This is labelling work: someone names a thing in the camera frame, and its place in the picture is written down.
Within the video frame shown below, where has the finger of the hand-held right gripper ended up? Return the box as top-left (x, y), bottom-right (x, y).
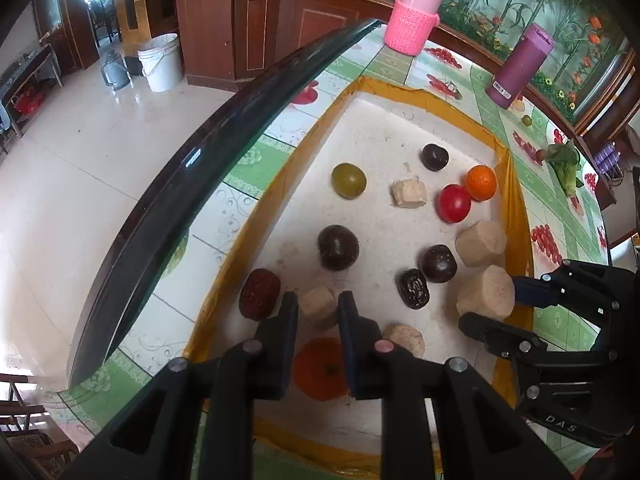
top-left (512, 260), bottom-right (626, 331)
top-left (459, 312), bottom-right (548, 366)

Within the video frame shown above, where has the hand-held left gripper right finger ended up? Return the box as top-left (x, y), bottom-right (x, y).
top-left (338, 290), bottom-right (571, 480)

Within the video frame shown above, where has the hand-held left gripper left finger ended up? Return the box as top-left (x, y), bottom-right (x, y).
top-left (60, 291), bottom-right (300, 480)

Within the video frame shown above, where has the orange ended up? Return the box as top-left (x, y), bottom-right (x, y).
top-left (466, 165), bottom-right (497, 201)
top-left (293, 337), bottom-right (348, 401)

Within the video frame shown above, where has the beige food cube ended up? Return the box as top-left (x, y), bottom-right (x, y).
top-left (299, 286), bottom-right (338, 331)

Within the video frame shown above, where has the beige cylindrical food block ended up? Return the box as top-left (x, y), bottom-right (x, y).
top-left (456, 265), bottom-right (516, 320)
top-left (455, 220), bottom-right (507, 267)

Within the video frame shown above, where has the red jujube date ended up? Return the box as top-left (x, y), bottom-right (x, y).
top-left (239, 268), bottom-right (277, 320)

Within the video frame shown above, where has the beige food chunk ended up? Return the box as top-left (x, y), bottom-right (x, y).
top-left (382, 324), bottom-right (426, 358)
top-left (390, 176), bottom-right (428, 208)

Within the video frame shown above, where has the dark wrinkled date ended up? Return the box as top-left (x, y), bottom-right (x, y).
top-left (397, 268), bottom-right (431, 309)

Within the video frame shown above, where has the dark purple round fruit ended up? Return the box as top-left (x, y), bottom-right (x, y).
top-left (421, 143), bottom-right (448, 171)
top-left (420, 244), bottom-right (457, 283)
top-left (318, 225), bottom-right (360, 272)

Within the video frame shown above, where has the green round fruit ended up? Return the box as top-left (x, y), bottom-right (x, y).
top-left (331, 162), bottom-right (367, 199)

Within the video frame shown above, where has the yellow rimmed white tray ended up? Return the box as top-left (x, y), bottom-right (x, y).
top-left (182, 76), bottom-right (533, 478)

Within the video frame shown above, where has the red tomato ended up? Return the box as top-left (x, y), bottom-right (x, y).
top-left (436, 184), bottom-right (472, 223)

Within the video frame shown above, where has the green leafy vegetable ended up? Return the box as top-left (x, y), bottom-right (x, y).
top-left (546, 141), bottom-right (583, 196)

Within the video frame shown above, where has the purple striped stack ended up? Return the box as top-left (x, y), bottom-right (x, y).
top-left (594, 142), bottom-right (623, 177)

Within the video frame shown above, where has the green fruit print tablecloth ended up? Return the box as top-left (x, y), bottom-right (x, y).
top-left (60, 25), bottom-right (613, 480)

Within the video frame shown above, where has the purple bottle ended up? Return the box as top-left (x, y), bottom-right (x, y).
top-left (486, 22), bottom-right (556, 110)

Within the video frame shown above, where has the wooden chair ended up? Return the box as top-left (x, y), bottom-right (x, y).
top-left (0, 372), bottom-right (78, 480)

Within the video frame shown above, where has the pink knitted sleeve bottle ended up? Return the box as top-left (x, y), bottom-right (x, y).
top-left (384, 0), bottom-right (445, 57)

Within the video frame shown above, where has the white plastic bucket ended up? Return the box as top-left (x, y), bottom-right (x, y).
top-left (137, 33), bottom-right (184, 92)

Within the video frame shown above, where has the brown wooden cabinet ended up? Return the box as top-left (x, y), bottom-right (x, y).
top-left (172, 0), bottom-right (401, 93)

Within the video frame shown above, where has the grey metal kettle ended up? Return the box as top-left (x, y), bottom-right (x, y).
top-left (101, 51), bottom-right (132, 91)

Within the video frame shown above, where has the red bag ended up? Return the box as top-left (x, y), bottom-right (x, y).
top-left (14, 89), bottom-right (47, 113)

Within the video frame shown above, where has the low bench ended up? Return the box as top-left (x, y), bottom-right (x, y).
top-left (0, 42), bottom-right (63, 136)

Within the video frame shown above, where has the flower landscape wall mural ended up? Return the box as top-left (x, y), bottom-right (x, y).
top-left (290, 0), bottom-right (631, 126)

